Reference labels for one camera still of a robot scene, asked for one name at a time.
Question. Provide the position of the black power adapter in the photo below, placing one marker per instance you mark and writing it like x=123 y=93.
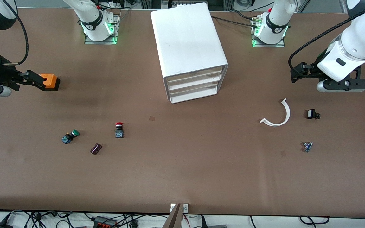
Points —
x=0 y=225

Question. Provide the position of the brown camera post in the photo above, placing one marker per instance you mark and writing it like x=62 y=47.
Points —
x=173 y=220

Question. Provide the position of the black power strip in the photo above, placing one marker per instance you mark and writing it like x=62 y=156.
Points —
x=105 y=222

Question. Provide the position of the white curved plastic strip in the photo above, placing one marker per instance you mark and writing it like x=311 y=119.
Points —
x=287 y=114

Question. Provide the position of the small white bracket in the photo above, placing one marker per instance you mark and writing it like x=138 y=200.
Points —
x=185 y=207
x=172 y=207

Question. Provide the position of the green push button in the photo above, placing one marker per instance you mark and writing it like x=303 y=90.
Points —
x=70 y=136

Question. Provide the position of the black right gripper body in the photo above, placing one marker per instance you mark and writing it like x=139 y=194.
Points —
x=2 y=75

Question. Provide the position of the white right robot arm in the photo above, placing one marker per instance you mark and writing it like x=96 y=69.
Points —
x=93 y=19

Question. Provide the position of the small black switch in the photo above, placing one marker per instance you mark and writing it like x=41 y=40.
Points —
x=311 y=114

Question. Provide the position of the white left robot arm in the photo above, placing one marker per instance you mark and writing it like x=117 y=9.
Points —
x=360 y=38

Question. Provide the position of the white drawer holding button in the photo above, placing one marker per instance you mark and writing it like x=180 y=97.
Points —
x=195 y=76

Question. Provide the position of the white drawer cabinet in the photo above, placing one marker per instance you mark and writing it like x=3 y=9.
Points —
x=185 y=38

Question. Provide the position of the orange button box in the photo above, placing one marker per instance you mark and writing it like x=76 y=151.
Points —
x=52 y=81

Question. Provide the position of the purple cylindrical capacitor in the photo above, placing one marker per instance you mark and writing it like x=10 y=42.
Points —
x=95 y=148

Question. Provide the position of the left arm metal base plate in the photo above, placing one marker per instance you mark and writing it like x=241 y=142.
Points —
x=277 y=45

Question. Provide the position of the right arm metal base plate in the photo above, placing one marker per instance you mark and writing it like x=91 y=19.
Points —
x=106 y=42

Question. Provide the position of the white plastic drawer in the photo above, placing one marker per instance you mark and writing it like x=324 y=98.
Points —
x=195 y=93
x=195 y=84

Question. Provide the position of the small blue electronic component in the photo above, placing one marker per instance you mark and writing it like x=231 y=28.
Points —
x=307 y=147

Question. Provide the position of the grey metal rail fixture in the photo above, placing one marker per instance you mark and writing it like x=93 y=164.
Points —
x=169 y=3

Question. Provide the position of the red push button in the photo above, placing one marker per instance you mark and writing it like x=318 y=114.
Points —
x=119 y=131

